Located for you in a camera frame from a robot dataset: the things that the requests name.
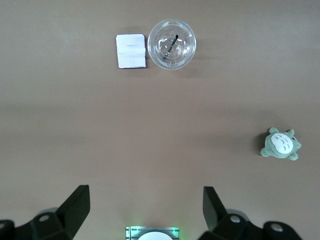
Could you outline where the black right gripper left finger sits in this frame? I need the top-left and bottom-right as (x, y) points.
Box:
(0, 184), (91, 240)

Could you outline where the small white card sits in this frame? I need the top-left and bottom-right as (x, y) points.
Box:
(115, 33), (148, 70)

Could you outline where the clear plastic cup with lid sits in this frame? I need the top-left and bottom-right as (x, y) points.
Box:
(147, 18), (197, 71)

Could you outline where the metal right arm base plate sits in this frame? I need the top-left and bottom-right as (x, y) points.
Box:
(124, 225), (181, 240)

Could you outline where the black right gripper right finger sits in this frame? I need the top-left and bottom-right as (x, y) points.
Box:
(198, 186), (303, 240)

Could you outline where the black straw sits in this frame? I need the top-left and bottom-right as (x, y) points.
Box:
(162, 34), (179, 61)

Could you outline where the green grey plush toy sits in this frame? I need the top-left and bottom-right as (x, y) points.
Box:
(260, 127), (302, 161)

